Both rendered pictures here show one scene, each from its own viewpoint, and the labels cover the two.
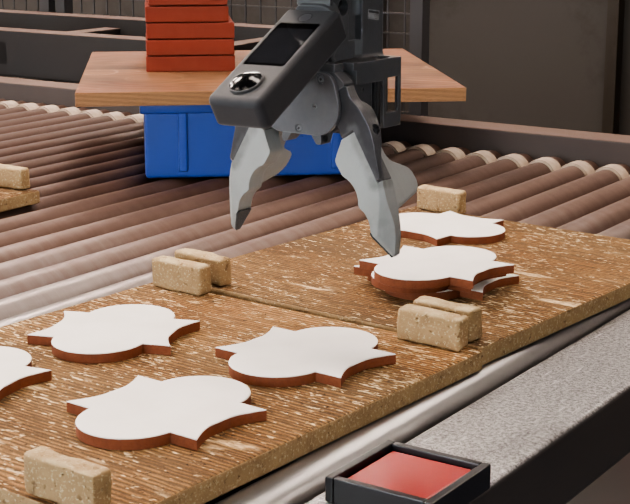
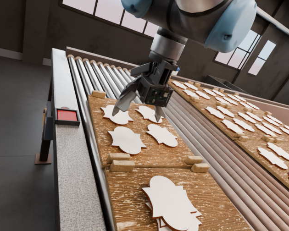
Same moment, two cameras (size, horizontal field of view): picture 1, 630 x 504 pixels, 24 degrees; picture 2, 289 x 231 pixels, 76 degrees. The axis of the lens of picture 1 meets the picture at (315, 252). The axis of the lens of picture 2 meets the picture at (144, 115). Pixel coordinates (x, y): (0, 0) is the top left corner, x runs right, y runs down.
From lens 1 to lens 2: 134 cm
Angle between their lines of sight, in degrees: 103
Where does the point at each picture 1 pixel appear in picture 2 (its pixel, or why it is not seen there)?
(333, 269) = (202, 202)
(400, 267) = (168, 185)
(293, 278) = (194, 186)
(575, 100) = not seen: outside the picture
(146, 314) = (168, 141)
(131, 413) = not seen: hidden behind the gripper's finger
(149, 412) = not seen: hidden behind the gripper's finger
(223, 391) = (116, 119)
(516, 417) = (73, 152)
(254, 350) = (133, 134)
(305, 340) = (133, 143)
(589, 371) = (77, 191)
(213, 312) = (169, 154)
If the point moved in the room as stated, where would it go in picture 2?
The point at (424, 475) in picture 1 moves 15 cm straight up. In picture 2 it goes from (64, 115) to (72, 73)
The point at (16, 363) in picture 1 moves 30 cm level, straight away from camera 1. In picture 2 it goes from (150, 118) to (216, 151)
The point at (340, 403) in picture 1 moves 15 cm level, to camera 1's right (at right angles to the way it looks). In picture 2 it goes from (99, 127) to (60, 143)
